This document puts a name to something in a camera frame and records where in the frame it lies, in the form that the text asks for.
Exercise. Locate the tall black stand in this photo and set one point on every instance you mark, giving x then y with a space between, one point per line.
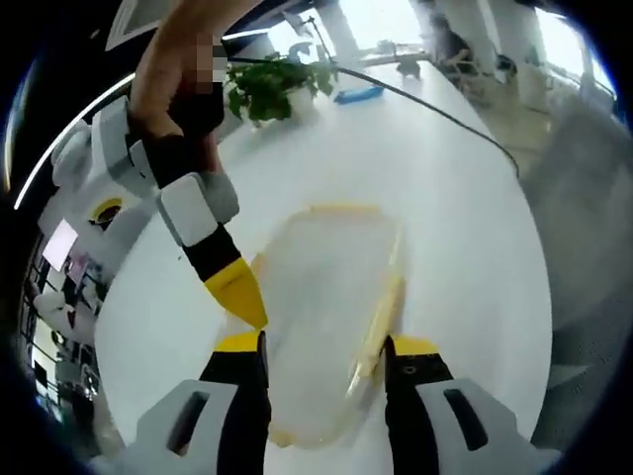
311 34

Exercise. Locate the person's right hand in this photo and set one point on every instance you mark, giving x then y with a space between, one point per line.
158 84

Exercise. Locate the ceiling air vent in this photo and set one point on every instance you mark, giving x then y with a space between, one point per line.
136 22

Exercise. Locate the white plant cup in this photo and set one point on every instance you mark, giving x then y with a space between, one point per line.
302 105

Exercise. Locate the yellow tape roll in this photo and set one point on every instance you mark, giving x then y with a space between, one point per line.
109 210

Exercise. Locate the green potted plant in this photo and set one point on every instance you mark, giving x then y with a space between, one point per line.
269 86

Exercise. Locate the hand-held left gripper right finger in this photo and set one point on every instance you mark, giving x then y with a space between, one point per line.
425 406

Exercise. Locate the blue wet wipes packet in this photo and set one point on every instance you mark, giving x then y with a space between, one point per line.
358 93

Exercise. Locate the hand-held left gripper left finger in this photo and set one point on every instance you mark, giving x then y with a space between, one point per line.
222 406

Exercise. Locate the clear zip plastic bag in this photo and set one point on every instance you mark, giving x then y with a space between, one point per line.
326 316

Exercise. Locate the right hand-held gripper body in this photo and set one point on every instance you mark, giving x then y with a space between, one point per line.
109 143

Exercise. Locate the long ceiling light strip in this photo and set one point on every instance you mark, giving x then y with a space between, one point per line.
64 148

